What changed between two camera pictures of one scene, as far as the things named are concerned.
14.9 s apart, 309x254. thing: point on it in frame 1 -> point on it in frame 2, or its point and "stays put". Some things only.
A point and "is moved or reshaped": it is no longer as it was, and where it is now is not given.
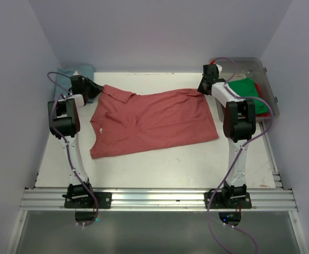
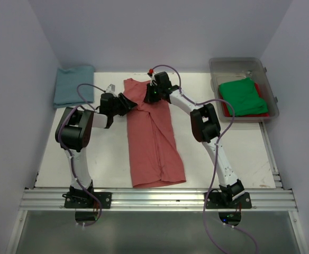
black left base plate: x=81 y=201 stays put
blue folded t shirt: x=63 y=81 stays put
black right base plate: x=227 y=200 stays put
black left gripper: x=90 y=86 -> x=120 y=103
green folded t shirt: x=247 y=88 stays put
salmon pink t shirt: x=127 y=121 is moved or reshaped
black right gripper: x=203 y=86 -> x=149 y=92
